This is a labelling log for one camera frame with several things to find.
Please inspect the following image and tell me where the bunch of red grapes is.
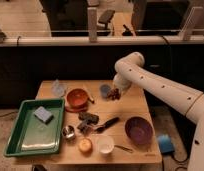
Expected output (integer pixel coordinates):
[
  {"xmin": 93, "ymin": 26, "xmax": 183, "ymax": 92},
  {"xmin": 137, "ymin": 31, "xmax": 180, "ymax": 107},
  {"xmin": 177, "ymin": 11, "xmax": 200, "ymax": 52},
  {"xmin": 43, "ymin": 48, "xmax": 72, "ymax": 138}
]
[{"xmin": 107, "ymin": 88, "xmax": 121, "ymax": 100}]

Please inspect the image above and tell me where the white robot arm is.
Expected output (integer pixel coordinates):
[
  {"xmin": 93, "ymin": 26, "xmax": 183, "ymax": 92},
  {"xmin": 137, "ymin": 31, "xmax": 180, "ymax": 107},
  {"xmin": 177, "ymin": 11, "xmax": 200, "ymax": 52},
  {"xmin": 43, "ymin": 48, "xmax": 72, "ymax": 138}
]
[{"xmin": 113, "ymin": 52, "xmax": 204, "ymax": 171}]

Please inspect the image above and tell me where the red orange bowl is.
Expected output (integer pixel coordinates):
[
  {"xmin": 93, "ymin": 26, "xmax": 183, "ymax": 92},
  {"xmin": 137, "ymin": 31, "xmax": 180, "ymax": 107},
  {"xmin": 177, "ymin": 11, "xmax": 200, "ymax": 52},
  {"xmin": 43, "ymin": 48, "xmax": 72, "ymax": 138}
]
[{"xmin": 66, "ymin": 88, "xmax": 88, "ymax": 108}]

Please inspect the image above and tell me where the purple bowl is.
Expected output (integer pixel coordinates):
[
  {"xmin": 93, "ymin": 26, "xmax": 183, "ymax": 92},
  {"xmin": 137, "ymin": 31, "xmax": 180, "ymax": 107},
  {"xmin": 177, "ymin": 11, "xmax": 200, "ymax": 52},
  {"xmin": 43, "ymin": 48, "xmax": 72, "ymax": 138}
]
[{"xmin": 125, "ymin": 117, "xmax": 153, "ymax": 145}]

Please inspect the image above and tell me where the blue plastic cup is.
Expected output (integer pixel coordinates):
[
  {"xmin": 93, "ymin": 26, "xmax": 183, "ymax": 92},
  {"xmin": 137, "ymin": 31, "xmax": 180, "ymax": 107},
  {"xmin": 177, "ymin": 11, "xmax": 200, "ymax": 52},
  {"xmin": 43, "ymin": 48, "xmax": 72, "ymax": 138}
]
[{"xmin": 99, "ymin": 84, "xmax": 111, "ymax": 99}]

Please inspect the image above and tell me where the wooden spoon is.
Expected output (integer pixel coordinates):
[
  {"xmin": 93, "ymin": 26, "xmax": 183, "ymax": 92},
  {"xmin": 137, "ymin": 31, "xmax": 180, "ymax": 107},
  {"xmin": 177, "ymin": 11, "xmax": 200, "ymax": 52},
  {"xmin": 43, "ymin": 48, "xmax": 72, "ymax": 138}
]
[{"xmin": 82, "ymin": 85, "xmax": 96, "ymax": 104}]

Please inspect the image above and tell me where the orange plate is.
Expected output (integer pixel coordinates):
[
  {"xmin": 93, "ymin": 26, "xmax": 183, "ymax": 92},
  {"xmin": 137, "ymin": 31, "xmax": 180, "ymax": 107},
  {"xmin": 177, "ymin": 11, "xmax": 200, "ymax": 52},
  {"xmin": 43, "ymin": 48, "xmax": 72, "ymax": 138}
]
[{"xmin": 65, "ymin": 106, "xmax": 88, "ymax": 113}]

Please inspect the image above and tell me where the small metal cup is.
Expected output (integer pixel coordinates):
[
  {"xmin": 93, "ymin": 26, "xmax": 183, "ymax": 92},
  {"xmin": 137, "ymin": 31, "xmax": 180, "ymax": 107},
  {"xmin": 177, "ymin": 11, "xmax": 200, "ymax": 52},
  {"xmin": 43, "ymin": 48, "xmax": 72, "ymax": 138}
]
[{"xmin": 62, "ymin": 125, "xmax": 75, "ymax": 140}]

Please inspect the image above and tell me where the white cup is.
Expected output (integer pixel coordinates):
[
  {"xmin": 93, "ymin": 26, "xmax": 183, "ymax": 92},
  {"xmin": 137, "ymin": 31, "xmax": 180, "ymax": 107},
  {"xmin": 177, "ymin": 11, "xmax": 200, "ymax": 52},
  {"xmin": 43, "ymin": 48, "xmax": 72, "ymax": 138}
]
[{"xmin": 97, "ymin": 135, "xmax": 114, "ymax": 154}]

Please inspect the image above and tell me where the orange fruit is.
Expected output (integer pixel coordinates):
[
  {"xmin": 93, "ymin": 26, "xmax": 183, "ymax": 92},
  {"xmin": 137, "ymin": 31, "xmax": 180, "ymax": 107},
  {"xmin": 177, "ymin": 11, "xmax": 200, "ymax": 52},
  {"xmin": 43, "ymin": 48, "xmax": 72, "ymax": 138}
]
[{"xmin": 78, "ymin": 138, "xmax": 92, "ymax": 153}]

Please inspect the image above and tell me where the metal spoon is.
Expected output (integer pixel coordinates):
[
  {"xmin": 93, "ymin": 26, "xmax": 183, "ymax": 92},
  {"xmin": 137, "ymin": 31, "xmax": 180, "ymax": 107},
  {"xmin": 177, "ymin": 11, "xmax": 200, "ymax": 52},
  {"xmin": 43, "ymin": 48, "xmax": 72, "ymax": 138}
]
[{"xmin": 114, "ymin": 145, "xmax": 133, "ymax": 153}]

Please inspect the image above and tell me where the blue sponge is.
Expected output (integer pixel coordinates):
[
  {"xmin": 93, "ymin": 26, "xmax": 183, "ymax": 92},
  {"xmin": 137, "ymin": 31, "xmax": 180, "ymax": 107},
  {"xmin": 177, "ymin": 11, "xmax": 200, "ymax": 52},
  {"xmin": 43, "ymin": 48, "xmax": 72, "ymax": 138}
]
[{"xmin": 33, "ymin": 106, "xmax": 53, "ymax": 124}]

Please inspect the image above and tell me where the green plastic tray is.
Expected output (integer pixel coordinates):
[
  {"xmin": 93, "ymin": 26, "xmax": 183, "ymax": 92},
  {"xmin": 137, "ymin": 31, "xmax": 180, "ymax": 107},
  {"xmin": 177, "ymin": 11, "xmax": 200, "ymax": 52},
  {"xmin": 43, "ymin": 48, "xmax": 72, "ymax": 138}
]
[{"xmin": 4, "ymin": 99, "xmax": 65, "ymax": 157}]

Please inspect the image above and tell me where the black handled spatula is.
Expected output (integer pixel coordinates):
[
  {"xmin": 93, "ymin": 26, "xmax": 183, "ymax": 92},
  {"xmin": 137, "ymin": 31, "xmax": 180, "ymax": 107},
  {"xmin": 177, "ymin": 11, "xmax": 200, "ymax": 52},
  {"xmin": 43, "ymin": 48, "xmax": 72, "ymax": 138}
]
[{"xmin": 94, "ymin": 117, "xmax": 119, "ymax": 133}]

